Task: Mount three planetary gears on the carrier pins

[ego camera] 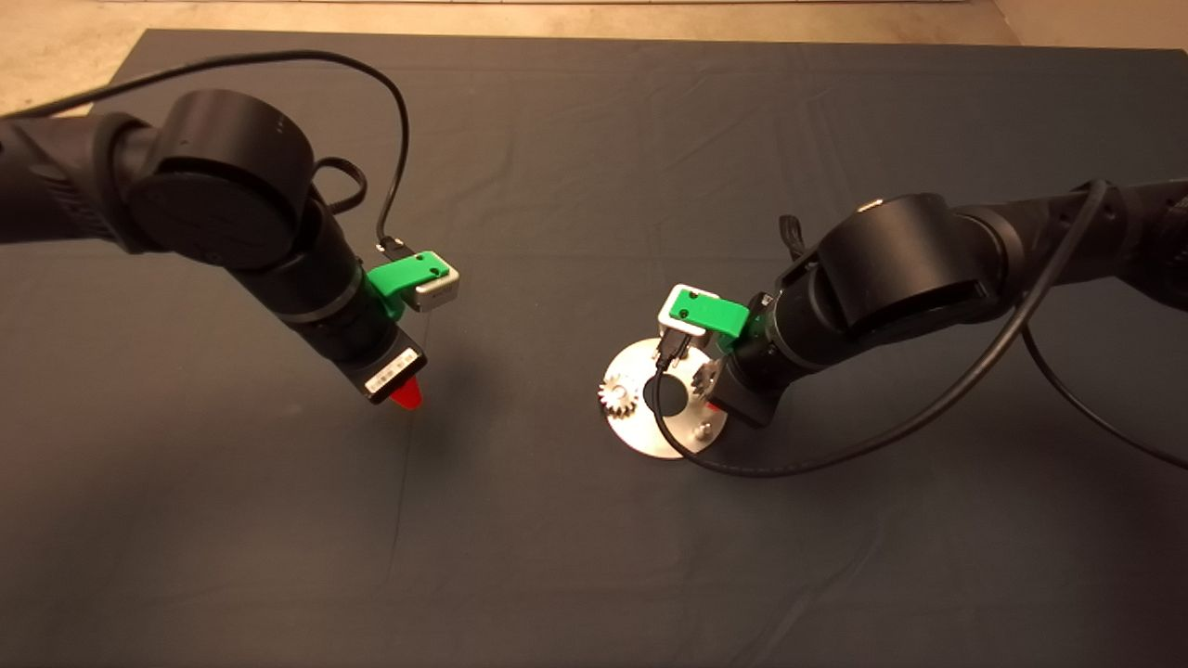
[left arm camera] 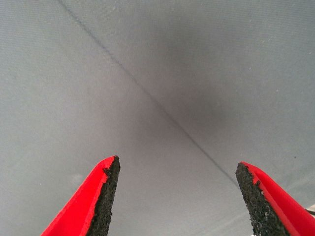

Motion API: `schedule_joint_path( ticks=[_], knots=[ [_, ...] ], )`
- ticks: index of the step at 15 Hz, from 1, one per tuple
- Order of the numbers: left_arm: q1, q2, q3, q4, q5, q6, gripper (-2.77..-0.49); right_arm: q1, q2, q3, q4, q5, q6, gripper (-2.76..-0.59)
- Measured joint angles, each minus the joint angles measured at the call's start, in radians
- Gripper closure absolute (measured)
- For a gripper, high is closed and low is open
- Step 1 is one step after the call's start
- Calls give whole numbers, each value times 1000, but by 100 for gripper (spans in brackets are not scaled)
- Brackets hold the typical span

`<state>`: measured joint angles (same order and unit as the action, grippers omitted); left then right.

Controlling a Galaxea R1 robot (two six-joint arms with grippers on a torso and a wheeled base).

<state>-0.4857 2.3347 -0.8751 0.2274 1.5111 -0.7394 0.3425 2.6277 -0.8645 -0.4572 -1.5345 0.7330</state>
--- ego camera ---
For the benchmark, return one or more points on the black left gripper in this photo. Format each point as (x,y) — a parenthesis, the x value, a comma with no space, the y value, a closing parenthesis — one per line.
(390,364)

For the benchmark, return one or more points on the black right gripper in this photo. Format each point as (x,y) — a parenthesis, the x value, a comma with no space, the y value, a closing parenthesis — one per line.
(752,394)

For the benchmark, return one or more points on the dark steel planetary gear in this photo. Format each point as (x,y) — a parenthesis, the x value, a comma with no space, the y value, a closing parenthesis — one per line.
(707,376)

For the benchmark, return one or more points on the bright steel planetary gear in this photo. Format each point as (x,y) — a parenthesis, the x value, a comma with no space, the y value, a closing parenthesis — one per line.
(617,397)

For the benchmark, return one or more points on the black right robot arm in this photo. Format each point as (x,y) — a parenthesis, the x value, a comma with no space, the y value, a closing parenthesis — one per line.
(910,269)

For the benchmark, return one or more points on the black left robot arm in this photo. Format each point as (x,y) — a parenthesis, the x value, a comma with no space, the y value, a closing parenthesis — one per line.
(213,186)

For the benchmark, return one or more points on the round metal carrier plate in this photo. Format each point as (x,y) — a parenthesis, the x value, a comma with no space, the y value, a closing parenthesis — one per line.
(640,436)

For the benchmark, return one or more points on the dark grey table cloth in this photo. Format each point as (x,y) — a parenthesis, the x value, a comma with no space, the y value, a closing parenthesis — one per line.
(594,575)

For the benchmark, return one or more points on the green right camera mount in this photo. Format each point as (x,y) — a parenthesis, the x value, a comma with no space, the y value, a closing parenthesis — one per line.
(710,314)

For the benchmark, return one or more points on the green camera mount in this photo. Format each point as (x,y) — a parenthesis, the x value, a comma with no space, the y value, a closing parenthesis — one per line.
(710,314)
(404,274)

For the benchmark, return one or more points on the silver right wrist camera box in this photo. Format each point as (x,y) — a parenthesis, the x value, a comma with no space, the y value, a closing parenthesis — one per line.
(673,320)

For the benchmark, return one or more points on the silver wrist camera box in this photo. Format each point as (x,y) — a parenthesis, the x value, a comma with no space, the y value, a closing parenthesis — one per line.
(673,320)
(436,292)

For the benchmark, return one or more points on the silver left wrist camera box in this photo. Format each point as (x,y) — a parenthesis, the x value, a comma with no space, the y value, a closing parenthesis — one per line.
(436,292)

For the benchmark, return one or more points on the green left camera mount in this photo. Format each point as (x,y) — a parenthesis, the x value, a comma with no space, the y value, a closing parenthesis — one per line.
(404,274)

